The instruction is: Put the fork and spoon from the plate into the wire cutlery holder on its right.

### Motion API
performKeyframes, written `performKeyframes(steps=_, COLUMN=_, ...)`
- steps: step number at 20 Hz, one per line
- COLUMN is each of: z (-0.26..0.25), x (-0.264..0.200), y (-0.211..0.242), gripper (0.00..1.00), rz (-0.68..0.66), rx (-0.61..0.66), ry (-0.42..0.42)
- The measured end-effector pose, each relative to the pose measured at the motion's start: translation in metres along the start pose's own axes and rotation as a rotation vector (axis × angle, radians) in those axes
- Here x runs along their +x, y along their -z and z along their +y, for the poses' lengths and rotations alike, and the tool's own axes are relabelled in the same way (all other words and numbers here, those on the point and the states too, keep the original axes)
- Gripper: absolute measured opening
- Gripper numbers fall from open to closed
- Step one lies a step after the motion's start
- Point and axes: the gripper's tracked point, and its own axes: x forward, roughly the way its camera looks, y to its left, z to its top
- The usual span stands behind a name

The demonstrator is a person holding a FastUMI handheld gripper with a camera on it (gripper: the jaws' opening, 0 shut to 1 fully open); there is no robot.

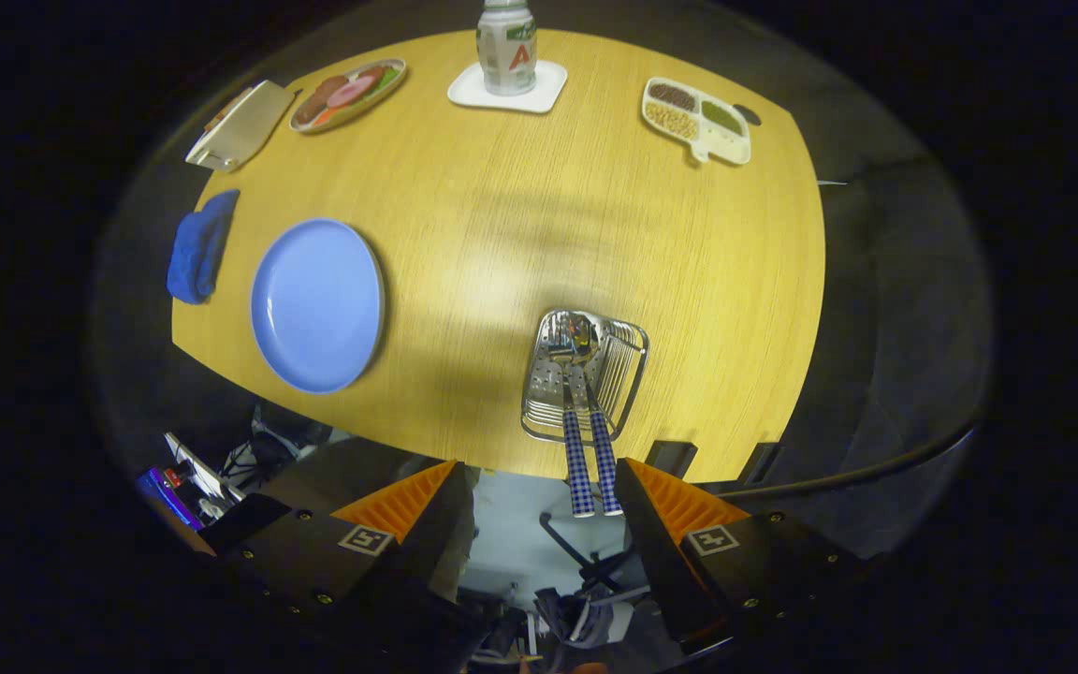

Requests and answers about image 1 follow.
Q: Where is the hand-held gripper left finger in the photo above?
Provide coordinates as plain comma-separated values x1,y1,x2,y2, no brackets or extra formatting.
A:
202,459,476,656

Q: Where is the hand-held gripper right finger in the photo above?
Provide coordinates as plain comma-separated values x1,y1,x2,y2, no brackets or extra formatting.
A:
614,457,877,656

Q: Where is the spoon with checkered handle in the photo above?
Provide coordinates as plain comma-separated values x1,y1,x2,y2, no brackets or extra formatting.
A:
565,318,625,517

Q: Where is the fork with checkered handle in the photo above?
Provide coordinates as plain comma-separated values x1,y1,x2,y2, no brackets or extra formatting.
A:
530,360,598,519

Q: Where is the black chair base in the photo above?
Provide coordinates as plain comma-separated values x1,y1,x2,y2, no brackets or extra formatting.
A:
539,512,638,593

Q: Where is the grey crumpled bag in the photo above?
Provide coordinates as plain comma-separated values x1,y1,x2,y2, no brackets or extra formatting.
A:
534,585,638,649

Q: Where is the silver flat device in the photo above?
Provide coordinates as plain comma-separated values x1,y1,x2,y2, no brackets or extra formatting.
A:
165,431,245,506

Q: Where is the blue round plate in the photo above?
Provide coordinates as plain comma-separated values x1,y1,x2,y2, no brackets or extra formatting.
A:
250,218,386,395

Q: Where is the blue cloth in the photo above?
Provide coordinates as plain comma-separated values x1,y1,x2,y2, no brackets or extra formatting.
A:
166,189,241,306

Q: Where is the white divided bean dish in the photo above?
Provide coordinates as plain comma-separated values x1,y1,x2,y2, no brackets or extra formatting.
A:
641,77,752,167

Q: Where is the oval food plate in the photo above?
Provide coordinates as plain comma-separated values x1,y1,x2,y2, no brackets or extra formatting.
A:
289,58,407,134

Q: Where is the white toaster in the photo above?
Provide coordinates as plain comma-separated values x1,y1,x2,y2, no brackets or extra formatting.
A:
185,80,297,173

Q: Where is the brown meat piece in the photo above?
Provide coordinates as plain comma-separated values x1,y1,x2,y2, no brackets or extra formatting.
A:
294,75,350,125

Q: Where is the white square coaster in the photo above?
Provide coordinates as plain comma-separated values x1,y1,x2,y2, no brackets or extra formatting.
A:
447,60,569,115

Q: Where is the pink ham slice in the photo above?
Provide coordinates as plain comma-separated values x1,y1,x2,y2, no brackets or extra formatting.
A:
327,75,376,109

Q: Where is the white drink bottle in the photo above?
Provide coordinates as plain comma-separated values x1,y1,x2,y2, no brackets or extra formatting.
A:
476,0,538,96

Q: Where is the black table edge bracket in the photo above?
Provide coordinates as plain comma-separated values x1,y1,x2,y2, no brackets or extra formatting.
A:
740,442,783,485
644,440,697,478

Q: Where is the metal wire cutlery rack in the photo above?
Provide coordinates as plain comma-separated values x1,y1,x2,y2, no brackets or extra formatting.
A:
520,309,650,445

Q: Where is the tangle of black cables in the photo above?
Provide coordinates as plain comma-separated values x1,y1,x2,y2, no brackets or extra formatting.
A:
221,407,329,492

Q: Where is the black cable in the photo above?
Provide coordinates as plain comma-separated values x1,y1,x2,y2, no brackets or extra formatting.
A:
717,421,980,497

